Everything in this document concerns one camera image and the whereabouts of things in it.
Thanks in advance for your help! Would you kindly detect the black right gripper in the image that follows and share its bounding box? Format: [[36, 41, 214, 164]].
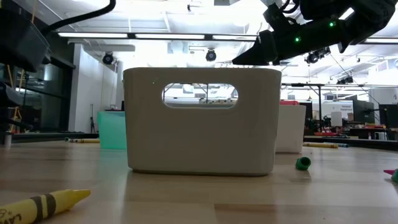
[[231, 2, 346, 66]]

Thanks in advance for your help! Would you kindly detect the grey plastic bin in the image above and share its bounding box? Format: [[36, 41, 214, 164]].
[[123, 67, 282, 177]]

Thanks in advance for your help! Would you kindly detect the black ceiling spotlight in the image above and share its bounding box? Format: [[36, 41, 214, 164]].
[[305, 46, 331, 65], [336, 75, 354, 85]]

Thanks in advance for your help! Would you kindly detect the black background stand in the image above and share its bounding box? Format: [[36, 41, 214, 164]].
[[281, 82, 326, 131]]

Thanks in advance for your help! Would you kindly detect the white plastic bin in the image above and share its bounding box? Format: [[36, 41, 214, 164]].
[[275, 105, 307, 154]]

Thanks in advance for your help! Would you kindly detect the white box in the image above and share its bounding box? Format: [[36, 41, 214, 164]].
[[330, 111, 343, 127]]

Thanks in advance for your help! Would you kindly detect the white sign board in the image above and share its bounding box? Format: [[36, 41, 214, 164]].
[[322, 100, 354, 119]]

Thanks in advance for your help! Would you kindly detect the cluttered background workbench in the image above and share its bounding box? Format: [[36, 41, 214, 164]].
[[304, 114, 398, 141]]

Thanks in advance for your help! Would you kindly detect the black computer monitor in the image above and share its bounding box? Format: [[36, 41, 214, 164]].
[[352, 99, 376, 124], [378, 103, 398, 129]]

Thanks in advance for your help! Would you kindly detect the green plastic bin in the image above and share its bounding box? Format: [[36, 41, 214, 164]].
[[96, 111, 127, 151]]

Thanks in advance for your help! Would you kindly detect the black tripod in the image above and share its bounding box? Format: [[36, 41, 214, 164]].
[[89, 104, 97, 134]]

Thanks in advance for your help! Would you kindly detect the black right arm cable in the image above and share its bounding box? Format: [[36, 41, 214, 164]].
[[279, 0, 302, 15]]

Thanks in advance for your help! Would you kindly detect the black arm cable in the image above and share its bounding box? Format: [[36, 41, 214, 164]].
[[41, 0, 117, 35], [279, 0, 302, 15]]

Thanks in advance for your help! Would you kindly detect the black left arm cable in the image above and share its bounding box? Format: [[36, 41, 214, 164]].
[[41, 0, 117, 35]]

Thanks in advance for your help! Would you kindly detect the yellow cable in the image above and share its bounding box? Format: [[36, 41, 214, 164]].
[[6, 63, 25, 132]]

